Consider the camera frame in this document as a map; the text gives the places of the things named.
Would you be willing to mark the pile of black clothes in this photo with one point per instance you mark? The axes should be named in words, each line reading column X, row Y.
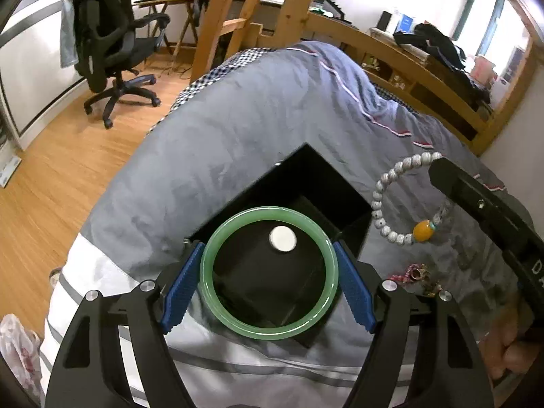
column 437, row 42

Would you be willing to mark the white plastic bag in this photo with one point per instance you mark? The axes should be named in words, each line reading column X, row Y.
column 19, row 344

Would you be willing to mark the person's right hand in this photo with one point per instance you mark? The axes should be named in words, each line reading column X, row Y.
column 510, row 357

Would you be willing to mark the black jewelry box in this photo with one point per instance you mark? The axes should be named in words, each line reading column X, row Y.
column 306, row 170

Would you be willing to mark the wooden bed frame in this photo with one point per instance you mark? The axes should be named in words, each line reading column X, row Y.
column 293, row 12

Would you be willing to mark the grey jacket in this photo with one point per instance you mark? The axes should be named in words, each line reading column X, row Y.
column 68, row 29

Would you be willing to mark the white round disc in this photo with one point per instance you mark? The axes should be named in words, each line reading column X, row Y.
column 282, row 239

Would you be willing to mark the grey striped duvet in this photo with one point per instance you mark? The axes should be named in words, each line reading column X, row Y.
column 255, row 127

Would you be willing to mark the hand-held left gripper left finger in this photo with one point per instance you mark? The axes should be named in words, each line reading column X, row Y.
column 182, row 289

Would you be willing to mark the wooden folding table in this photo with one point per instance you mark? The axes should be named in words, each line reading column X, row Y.
column 170, row 1

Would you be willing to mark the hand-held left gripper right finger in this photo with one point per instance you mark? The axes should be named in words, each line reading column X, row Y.
column 355, row 289

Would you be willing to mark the green jade bangle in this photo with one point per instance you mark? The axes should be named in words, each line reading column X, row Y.
column 272, row 333

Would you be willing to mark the white bathroom scale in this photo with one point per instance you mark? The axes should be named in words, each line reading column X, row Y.
column 8, row 172

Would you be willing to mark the white and blue box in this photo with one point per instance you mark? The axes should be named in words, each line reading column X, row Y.
column 406, row 21

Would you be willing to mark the white sliding door wardrobe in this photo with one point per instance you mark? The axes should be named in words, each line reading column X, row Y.
column 34, row 72

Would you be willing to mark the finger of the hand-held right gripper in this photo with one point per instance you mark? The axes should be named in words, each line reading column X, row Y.
column 467, row 195

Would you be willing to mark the pink plastic container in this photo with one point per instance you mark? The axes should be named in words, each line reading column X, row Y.
column 483, row 70

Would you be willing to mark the black office chair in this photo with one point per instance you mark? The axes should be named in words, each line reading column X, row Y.
column 106, row 29

